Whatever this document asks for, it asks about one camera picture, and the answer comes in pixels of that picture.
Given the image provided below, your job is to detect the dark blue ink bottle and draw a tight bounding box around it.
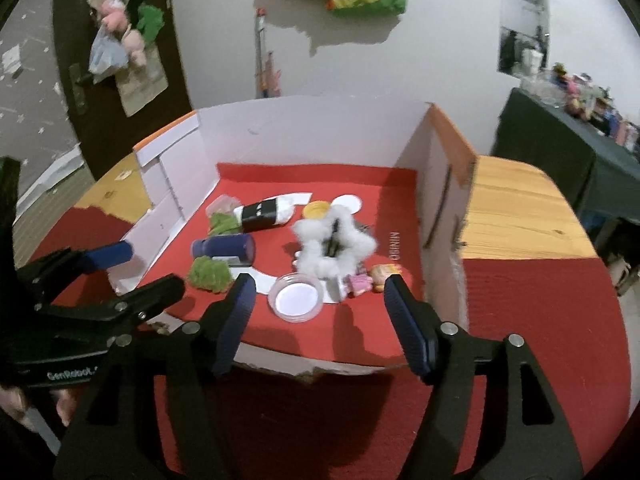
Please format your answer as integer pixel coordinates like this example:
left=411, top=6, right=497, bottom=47
left=191, top=234, right=256, bottom=266

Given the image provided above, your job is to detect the small pink figurine jar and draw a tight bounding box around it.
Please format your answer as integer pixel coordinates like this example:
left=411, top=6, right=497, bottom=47
left=337, top=274, right=373, bottom=300

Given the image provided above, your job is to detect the grey square device case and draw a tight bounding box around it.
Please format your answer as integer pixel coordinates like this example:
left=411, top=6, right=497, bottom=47
left=356, top=223, right=374, bottom=237

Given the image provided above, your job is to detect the red table mat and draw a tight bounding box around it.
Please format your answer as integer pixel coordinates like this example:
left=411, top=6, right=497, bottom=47
left=29, top=206, right=633, bottom=476

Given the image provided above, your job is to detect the dark green covered side table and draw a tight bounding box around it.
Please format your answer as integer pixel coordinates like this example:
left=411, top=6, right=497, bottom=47
left=491, top=88, right=639, bottom=224

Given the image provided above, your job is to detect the dark wooden door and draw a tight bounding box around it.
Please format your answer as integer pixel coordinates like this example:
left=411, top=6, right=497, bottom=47
left=53, top=0, right=192, bottom=179

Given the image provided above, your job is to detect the open cardboard box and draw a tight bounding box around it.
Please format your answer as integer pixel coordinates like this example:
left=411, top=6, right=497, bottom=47
left=108, top=96, right=478, bottom=378

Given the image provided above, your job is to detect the clear round plastic lid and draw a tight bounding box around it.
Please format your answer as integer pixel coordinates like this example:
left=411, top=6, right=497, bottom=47
left=268, top=273, right=324, bottom=323

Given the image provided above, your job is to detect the green plush hanging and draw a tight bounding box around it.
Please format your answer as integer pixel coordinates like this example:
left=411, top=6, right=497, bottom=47
left=136, top=3, right=165, bottom=46

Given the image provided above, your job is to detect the yellow small figurine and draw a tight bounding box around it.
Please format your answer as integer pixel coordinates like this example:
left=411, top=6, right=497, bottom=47
left=369, top=263, right=402, bottom=292

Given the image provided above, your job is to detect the clear small plastic container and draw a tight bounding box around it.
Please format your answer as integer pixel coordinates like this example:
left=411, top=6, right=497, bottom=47
left=205, top=194, right=242, bottom=218

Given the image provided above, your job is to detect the clear plastic bag hanging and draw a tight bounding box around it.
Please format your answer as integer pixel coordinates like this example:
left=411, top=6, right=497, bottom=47
left=88, top=26, right=129, bottom=84

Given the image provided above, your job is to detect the green fuzzy ball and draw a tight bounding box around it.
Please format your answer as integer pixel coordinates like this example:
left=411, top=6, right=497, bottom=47
left=186, top=256, right=234, bottom=294
left=208, top=212, right=242, bottom=236

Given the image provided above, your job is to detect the person's left hand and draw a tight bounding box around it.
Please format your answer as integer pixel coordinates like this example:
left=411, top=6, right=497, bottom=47
left=1, top=387, right=84, bottom=432

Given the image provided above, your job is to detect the white fluffy star plush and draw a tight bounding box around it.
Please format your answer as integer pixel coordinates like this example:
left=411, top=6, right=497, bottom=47
left=292, top=205, right=378, bottom=280

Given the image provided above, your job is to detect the pink plush toy hanging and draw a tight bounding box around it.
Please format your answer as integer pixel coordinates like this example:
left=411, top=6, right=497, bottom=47
left=101, top=0, right=146, bottom=68

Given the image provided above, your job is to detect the yellow bottle cap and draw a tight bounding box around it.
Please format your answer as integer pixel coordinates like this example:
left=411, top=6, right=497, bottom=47
left=302, top=200, right=331, bottom=220

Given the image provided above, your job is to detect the black white plush roll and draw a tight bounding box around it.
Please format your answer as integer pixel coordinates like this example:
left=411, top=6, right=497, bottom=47
left=232, top=196, right=295, bottom=233

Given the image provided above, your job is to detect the brown paper bag hanging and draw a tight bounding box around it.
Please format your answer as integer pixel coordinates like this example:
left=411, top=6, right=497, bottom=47
left=115, top=44, right=168, bottom=117

